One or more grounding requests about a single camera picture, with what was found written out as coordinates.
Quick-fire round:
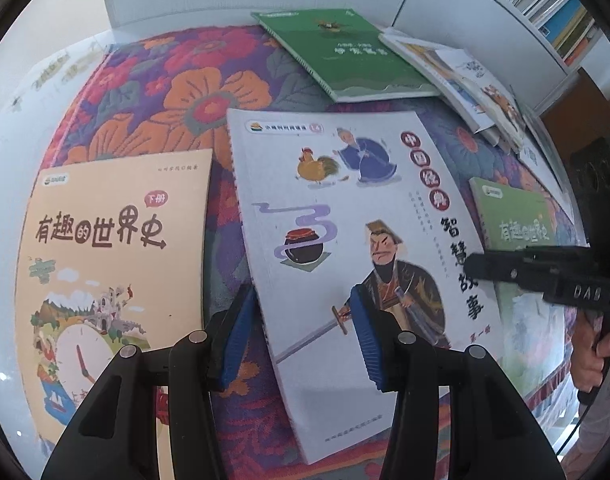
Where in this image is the white ink-title book orange figure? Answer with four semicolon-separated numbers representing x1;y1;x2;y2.
442;47;528;153

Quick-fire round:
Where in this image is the dark green book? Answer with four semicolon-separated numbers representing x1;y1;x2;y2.
250;7;442;103

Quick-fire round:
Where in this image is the plain white cover book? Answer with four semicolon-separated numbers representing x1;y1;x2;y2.
515;110;578;221

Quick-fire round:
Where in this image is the row of white blue books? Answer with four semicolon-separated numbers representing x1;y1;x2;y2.
455;0;602;63

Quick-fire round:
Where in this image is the light green book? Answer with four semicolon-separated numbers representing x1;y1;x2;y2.
469;176;580;386

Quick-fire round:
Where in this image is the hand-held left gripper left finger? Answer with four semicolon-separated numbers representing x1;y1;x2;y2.
40;284;258;480

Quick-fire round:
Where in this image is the person's right hand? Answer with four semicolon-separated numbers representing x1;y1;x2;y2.
572;310;610;392

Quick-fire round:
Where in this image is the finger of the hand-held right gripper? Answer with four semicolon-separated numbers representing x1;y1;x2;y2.
464;245;602;305

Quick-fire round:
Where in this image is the floral blanket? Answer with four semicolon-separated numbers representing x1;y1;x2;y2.
38;22;593;480

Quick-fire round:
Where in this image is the cream clock cover book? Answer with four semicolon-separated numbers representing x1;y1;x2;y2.
12;149;215;456

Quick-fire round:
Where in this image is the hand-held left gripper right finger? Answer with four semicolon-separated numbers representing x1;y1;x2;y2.
350;284;568;480

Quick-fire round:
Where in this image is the white swordsman storybook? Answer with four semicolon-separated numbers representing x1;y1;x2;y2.
226;108;506;466

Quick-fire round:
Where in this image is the person's right forearm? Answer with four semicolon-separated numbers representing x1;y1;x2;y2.
570;360;610;466

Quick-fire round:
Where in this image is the illustrated orange teal book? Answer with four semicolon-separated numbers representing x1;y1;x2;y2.
379;27;496;133

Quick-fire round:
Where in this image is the brown wooden cabinet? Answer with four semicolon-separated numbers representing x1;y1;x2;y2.
537;67;610;161

